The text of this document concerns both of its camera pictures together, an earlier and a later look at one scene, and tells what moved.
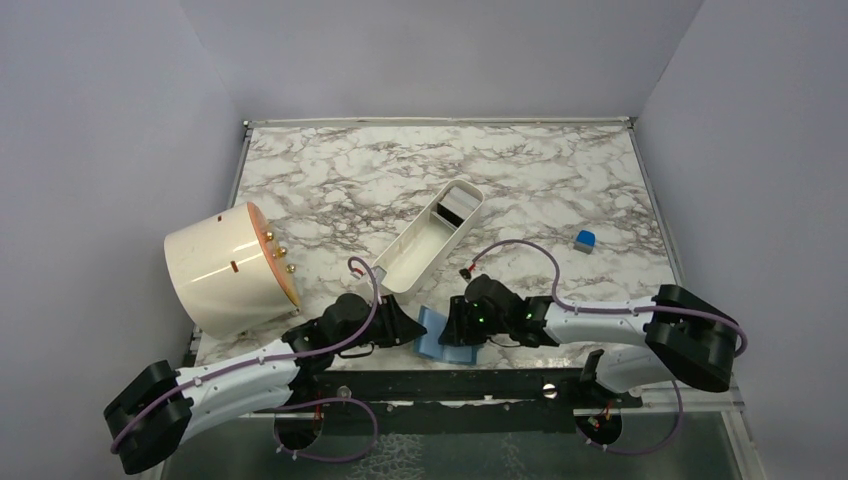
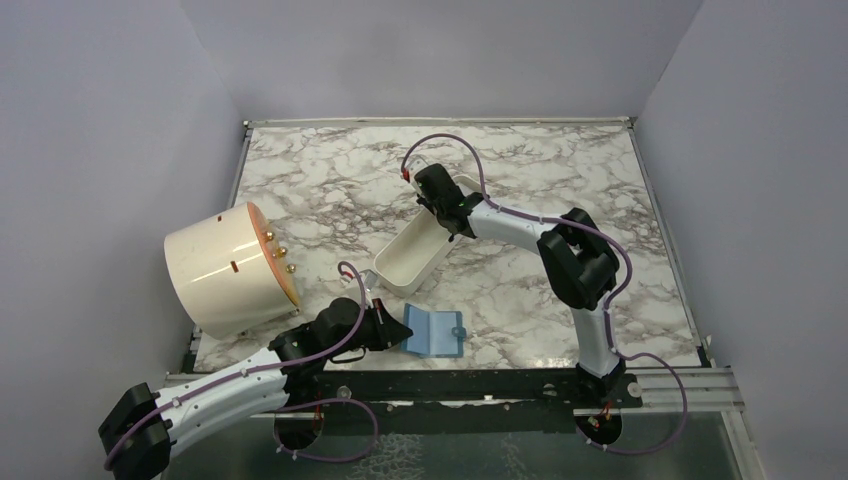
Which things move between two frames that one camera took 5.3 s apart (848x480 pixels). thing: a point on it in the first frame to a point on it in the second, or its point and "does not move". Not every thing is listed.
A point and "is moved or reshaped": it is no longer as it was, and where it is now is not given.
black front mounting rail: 459,402 does not move
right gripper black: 457,330 to 422,199
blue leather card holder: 428,344 is moved or reshaped
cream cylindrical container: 230,274 does not move
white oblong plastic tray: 416,251 does not move
